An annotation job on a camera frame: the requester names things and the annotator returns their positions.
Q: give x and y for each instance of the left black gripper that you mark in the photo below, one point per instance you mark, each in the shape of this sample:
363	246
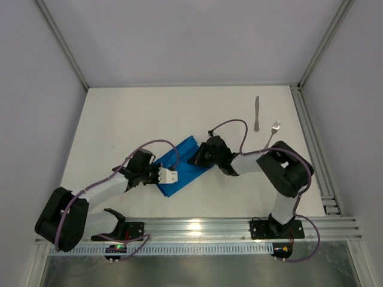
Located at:
153	174

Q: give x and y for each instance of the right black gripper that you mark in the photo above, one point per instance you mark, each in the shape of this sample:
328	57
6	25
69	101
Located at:
202	155

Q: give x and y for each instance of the blue cloth napkin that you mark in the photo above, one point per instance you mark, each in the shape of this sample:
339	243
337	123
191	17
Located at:
186	172

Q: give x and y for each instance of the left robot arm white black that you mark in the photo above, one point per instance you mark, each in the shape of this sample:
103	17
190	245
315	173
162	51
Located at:
67	218

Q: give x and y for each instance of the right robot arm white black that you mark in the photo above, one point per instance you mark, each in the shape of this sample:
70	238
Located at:
288	172

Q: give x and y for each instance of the silver table knife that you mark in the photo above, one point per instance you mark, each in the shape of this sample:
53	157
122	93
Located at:
257	107

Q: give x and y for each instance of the silver fork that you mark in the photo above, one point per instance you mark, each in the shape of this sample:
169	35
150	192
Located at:
276	126

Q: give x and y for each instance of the left black connector box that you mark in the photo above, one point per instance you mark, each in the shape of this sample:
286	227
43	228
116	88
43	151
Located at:
115	252

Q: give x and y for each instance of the black connector box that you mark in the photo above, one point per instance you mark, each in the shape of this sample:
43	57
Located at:
282	253
115	252

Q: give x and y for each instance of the right black connector box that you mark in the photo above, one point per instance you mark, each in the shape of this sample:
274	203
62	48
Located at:
282	253

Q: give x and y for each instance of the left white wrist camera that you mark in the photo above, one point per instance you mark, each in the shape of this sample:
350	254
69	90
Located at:
167	176

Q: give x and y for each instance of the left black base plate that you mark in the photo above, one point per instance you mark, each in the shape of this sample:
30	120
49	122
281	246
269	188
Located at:
131	230

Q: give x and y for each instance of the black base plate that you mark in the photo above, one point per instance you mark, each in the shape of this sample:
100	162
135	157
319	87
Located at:
131	230
267	229

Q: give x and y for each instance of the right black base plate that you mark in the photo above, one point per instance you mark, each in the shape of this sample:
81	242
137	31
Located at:
267	229

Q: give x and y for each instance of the slotted grey cable duct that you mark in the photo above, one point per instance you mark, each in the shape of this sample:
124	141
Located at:
175	249

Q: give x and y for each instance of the right aluminium side rail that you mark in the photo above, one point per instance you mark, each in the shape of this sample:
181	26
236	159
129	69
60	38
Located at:
324	181

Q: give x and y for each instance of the aluminium front rail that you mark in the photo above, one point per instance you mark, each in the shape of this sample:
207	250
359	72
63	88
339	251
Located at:
204	230

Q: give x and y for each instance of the left aluminium frame post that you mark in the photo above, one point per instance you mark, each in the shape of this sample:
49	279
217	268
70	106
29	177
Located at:
60	39

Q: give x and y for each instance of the aluminium frame post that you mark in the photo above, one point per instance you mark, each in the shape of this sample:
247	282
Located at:
60	39
325	41

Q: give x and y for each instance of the right aluminium frame post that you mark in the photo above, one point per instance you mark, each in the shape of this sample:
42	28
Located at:
325	41

